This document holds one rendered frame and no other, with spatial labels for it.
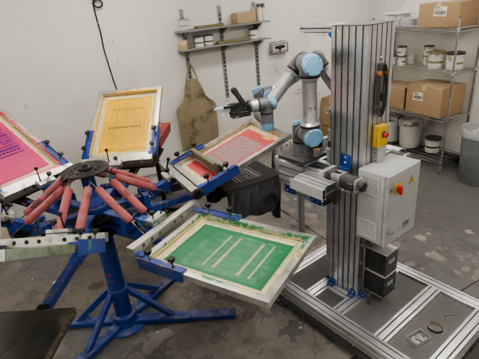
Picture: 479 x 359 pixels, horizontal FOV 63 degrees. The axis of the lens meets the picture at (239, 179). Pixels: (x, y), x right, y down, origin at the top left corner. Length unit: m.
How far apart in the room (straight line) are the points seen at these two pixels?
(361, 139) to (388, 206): 0.42
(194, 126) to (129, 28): 1.34
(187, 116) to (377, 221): 3.06
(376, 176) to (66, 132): 3.38
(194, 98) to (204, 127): 0.39
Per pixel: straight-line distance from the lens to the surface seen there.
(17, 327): 2.15
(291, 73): 2.40
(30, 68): 4.58
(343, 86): 2.43
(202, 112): 5.02
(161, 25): 4.82
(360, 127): 2.42
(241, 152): 3.00
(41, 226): 2.75
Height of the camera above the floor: 2.20
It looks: 24 degrees down
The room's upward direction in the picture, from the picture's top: 6 degrees counter-clockwise
